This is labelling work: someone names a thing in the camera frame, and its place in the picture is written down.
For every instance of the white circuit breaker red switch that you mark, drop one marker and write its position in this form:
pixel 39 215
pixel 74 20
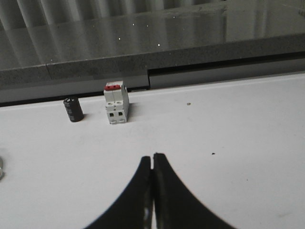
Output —
pixel 117 102

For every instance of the black cylindrical capacitor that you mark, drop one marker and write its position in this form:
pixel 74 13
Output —
pixel 73 109

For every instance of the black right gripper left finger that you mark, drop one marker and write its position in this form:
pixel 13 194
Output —
pixel 133 208

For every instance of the grey stone counter ledge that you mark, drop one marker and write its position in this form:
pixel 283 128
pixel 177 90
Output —
pixel 229 39

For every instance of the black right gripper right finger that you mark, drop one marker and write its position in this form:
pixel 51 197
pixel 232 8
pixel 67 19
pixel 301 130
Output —
pixel 175 206

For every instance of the white pleated curtain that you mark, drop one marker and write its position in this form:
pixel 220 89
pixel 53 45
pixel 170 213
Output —
pixel 17 14

